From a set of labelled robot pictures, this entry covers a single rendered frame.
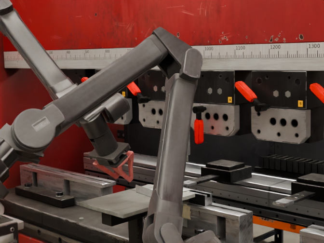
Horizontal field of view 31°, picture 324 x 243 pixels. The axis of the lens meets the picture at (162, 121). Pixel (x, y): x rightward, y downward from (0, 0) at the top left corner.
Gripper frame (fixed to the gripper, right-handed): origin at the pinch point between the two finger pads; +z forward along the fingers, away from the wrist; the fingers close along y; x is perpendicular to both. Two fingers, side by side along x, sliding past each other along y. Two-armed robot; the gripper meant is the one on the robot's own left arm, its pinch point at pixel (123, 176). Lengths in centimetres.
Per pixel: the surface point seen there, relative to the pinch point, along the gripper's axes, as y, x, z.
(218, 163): 2.2, -33.8, 23.7
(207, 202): -11.5, -12.7, 17.9
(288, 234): 121, -172, 224
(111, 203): 2.0, 5.7, 4.6
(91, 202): 6.8, 8.1, 3.2
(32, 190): 66, -3, 20
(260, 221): 96, -128, 162
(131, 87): 9.1, -21.9, -13.0
